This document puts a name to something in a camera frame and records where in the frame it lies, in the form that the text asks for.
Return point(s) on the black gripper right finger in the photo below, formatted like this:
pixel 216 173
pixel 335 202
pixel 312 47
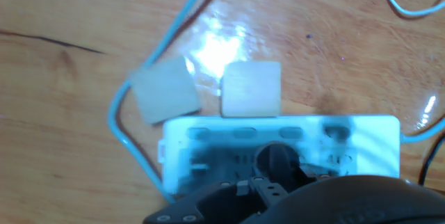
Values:
pixel 313 174

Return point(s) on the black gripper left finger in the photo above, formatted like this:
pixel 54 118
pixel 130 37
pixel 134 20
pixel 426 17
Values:
pixel 267 192

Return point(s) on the white power strip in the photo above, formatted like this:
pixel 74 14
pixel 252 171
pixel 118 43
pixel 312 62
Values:
pixel 375 140

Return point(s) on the light wooden cube block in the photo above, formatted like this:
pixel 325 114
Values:
pixel 163 90
pixel 250 88

